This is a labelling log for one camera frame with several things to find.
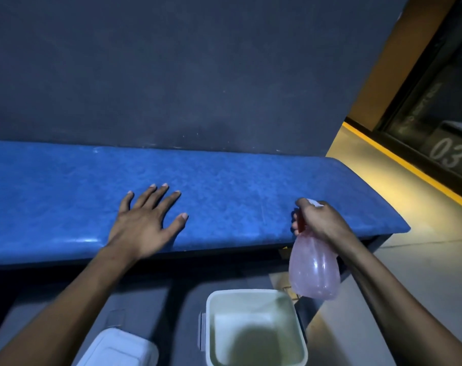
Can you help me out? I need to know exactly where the person's left forearm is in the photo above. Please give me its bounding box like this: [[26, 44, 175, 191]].
[[0, 244, 140, 366]]

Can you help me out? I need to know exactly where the person's right hand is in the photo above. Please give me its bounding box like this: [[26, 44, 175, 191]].
[[291, 198, 354, 258]]

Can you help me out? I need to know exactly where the white square plastic bucket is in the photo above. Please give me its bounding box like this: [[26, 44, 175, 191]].
[[198, 289, 309, 366]]

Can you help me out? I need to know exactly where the white plastic lid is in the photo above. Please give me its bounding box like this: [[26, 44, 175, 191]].
[[76, 327, 159, 366]]

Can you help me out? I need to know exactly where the person's left hand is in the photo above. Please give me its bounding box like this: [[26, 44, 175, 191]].
[[107, 183, 189, 260]]

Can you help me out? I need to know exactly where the blue padded bench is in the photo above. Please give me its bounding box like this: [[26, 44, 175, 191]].
[[0, 140, 411, 269]]

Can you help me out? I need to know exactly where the dark glass door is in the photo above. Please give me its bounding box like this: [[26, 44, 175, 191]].
[[374, 0, 462, 195]]

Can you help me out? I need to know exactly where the person's right forearm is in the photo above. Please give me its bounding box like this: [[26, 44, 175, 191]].
[[336, 240, 462, 366]]

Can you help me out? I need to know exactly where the pink translucent spray bottle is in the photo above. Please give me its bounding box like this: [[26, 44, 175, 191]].
[[288, 199, 341, 301]]

